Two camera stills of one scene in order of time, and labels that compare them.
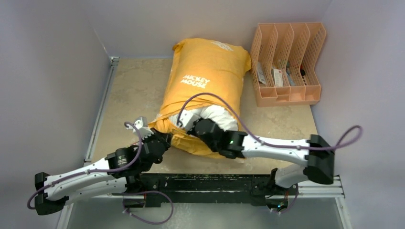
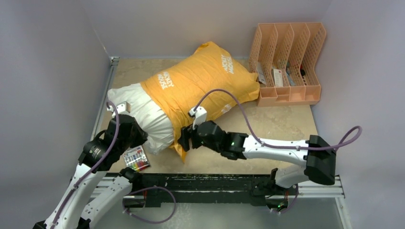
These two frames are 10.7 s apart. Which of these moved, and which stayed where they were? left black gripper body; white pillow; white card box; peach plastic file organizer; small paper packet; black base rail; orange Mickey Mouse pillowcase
Moved: orange Mickey Mouse pillowcase; left black gripper body; white pillow
Stayed: peach plastic file organizer; white card box; small paper packet; black base rail
